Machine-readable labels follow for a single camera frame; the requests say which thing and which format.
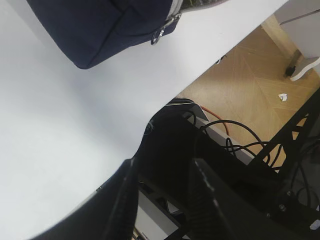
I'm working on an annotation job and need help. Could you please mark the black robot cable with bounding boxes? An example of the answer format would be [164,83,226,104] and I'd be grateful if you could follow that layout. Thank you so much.
[199,119,320,176]

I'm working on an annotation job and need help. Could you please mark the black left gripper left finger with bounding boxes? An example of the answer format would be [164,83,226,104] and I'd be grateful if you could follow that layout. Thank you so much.
[35,158,139,240]

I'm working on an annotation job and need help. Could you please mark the white paper scrap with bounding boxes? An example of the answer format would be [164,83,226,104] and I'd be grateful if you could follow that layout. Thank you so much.
[278,93,288,102]

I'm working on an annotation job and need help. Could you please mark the navy blue lunch bag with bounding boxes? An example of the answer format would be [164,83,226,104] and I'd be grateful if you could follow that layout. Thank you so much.
[27,0,222,70]

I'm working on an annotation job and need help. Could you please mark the white furniture leg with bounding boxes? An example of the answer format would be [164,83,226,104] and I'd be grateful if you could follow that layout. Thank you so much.
[280,9,320,82]

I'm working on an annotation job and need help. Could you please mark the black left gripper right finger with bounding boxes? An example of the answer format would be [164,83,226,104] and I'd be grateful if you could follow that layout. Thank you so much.
[191,158,313,240]

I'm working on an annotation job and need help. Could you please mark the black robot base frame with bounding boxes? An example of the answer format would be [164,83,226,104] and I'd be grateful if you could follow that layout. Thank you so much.
[136,91,320,240]

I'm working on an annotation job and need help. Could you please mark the orange cable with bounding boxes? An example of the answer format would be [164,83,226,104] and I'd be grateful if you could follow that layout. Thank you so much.
[199,106,231,136]

